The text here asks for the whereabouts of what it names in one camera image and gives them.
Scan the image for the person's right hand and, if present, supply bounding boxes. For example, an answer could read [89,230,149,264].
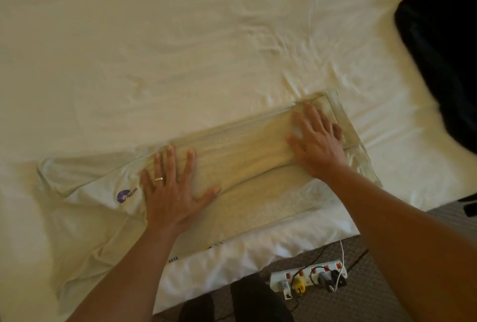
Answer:
[286,103,350,180]

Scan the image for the person's left hand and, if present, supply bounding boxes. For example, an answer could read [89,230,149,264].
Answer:
[139,145,223,239]

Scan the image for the white printed t-shirt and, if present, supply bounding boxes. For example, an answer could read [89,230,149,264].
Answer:
[37,90,383,318]

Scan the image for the black t-shirt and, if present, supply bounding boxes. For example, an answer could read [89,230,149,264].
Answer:
[394,0,477,155]

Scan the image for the person's right forearm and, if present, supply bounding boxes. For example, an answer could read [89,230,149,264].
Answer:
[324,163,477,322]

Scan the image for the person's left forearm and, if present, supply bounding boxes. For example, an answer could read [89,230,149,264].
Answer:
[67,225,180,322]

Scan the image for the person's left leg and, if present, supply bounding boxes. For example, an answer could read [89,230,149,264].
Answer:
[177,292,217,322]

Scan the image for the person's leg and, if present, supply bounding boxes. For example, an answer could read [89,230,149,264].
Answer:
[230,273,295,322]
[177,292,217,322]

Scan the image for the person's right leg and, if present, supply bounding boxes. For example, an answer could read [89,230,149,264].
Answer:
[230,273,295,322]

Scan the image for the white power strip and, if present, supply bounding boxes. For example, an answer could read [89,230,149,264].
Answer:
[268,258,350,300]

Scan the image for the white bed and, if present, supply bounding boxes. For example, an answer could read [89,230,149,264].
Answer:
[0,0,477,322]

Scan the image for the thin white cord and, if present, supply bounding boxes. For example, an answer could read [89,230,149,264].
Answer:
[337,240,348,289]

